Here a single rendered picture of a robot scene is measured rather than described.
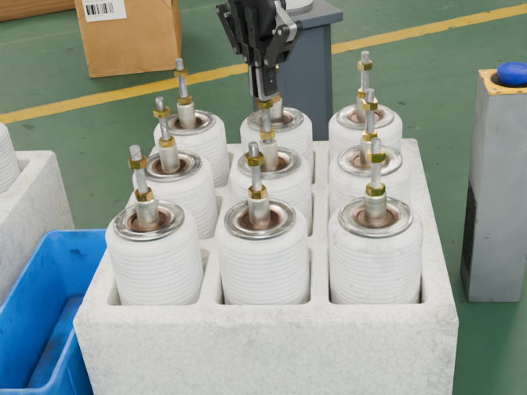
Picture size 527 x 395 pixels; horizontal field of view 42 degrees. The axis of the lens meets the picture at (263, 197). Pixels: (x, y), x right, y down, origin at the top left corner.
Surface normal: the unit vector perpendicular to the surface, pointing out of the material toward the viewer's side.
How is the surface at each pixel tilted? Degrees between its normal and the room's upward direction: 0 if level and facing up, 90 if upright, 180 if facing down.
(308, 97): 90
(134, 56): 89
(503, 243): 90
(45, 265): 88
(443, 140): 0
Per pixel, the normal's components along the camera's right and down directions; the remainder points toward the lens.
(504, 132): -0.08, 0.53
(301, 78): 0.36, 0.47
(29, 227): 0.99, -0.01
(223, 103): -0.07, -0.85
